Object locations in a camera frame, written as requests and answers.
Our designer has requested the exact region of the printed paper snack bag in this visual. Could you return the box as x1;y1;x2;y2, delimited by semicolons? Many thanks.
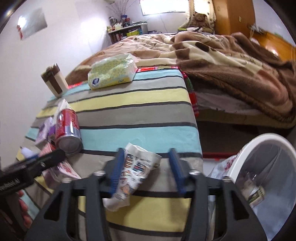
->
103;143;162;211

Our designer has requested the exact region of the pink white drink carton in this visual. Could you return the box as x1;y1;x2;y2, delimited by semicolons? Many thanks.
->
35;141;81;189

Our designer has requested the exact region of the purple blueberry milk carton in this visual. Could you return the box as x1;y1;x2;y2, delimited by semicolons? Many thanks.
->
35;117;55;146

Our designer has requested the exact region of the red milk drink can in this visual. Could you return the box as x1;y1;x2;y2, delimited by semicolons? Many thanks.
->
55;108;82;156

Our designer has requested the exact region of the white purple medicine box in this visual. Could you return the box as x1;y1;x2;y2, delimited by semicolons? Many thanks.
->
53;99;71;125

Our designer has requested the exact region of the beige green medicine box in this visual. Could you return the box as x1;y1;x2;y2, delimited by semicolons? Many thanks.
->
241;179;265;208

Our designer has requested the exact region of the white foam net sleeve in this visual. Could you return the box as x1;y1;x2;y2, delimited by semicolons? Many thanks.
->
21;147;38;160

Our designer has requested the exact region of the white round trash bin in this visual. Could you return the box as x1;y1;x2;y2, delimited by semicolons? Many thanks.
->
206;133;295;240

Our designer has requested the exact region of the person's left hand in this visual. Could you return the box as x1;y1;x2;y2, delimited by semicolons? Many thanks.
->
18;190;33;228

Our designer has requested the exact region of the striped table cloth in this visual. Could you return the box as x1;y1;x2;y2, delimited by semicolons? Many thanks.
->
14;67;204;241

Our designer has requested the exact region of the beige brown travel mug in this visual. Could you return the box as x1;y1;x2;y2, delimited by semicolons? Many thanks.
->
41;63;68;98

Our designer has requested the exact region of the green tissue pack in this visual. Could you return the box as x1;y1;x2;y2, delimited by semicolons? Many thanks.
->
88;53;137;90

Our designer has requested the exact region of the brown fleece blanket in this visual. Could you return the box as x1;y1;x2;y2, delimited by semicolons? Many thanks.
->
66;31;295;124

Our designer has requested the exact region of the brown teddy bear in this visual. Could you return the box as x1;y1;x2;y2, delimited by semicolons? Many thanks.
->
189;12;214;34

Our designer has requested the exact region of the wooden wardrobe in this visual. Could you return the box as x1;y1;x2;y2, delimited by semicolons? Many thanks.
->
213;0;255;38

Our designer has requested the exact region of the wooden bed headboard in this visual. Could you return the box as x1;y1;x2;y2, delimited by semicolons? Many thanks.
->
252;32;295;61

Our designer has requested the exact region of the floral curtain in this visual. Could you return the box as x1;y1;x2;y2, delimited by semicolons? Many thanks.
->
188;0;216;24

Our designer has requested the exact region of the dried branch bouquet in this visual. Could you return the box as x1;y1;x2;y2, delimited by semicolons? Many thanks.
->
107;0;138;16

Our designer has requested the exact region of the cluttered wall shelf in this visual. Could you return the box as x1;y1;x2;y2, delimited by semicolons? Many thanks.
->
107;17;148;44

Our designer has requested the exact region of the silver wall poster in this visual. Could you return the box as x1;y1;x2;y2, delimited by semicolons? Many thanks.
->
16;8;48;40

